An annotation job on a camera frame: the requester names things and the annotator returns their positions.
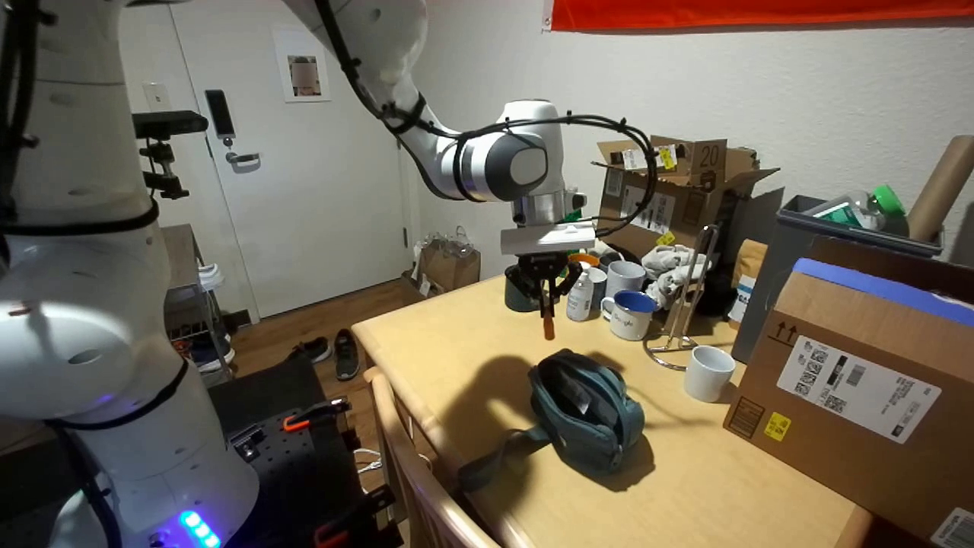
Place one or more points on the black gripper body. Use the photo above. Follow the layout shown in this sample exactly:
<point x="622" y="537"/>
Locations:
<point x="549" y="269"/>

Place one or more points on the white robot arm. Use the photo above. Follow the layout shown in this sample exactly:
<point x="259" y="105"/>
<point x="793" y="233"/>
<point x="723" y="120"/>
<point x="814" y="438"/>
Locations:
<point x="93" y="306"/>

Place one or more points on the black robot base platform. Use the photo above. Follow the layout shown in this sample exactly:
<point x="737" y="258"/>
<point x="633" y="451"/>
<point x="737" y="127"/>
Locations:
<point x="292" y="458"/>

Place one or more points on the dark green mug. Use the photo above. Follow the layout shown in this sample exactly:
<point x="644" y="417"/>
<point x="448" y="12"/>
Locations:
<point x="519" y="290"/>

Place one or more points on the printed white mug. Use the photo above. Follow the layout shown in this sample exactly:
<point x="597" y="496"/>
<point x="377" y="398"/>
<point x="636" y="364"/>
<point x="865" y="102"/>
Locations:
<point x="584" y="292"/>

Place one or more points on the white mug blue rim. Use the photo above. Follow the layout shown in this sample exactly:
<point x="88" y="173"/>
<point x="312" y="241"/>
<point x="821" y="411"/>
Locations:
<point x="628" y="316"/>

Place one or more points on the white crumpled cloth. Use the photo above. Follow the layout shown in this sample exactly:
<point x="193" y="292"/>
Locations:
<point x="672" y="269"/>

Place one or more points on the open cardboard box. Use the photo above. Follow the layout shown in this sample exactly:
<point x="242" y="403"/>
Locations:
<point x="680" y="198"/>

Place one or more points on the plain white mug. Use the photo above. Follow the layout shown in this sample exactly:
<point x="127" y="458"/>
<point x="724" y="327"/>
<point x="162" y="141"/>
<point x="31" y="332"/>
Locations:
<point x="709" y="372"/>

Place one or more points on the dark shoe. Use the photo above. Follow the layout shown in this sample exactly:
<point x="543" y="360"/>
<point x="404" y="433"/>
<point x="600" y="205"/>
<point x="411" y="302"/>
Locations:
<point x="345" y="354"/>
<point x="312" y="350"/>

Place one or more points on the wooden chair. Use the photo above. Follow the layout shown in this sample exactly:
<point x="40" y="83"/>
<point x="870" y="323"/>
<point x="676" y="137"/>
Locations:
<point x="428" y="496"/>

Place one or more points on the dark grey trash bin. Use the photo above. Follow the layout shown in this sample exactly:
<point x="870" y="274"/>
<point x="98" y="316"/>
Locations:
<point x="793" y="262"/>

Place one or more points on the white door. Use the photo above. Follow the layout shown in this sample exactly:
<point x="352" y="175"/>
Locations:
<point x="305" y="202"/>

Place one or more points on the small picture on door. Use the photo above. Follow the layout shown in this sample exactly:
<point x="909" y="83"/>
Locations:
<point x="305" y="76"/>

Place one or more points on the closed cardboard box blue tape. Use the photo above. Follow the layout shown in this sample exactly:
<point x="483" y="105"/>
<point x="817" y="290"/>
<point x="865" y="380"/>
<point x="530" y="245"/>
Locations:
<point x="861" y="406"/>

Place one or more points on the green item in bin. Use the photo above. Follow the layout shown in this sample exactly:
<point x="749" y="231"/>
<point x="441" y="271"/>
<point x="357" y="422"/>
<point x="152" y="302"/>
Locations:
<point x="887" y="202"/>

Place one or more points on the cardboard tube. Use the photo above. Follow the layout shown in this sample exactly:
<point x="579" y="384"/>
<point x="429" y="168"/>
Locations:
<point x="939" y="187"/>

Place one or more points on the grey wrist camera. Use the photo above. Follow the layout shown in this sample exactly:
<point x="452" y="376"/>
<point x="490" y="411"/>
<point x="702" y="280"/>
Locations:
<point x="549" y="238"/>

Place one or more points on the red wall banner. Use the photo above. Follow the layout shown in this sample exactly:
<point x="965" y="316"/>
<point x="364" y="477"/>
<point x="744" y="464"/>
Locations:
<point x="761" y="12"/>

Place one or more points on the black camera on stand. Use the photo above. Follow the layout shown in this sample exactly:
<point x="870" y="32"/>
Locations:
<point x="167" y="123"/>

